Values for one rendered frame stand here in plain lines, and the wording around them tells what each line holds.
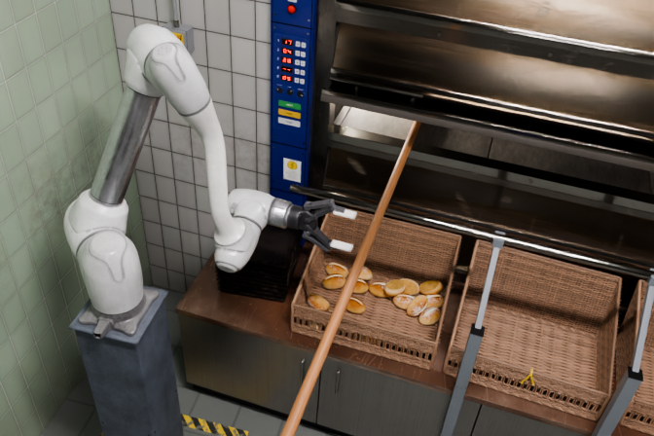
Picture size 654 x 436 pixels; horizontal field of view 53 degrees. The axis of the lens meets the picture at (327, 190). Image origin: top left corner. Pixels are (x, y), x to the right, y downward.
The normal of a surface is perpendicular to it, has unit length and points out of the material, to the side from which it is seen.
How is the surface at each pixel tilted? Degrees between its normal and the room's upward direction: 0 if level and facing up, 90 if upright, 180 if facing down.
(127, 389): 90
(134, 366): 90
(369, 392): 90
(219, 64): 90
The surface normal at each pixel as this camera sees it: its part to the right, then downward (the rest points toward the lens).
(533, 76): -0.27, 0.27
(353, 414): -0.31, 0.57
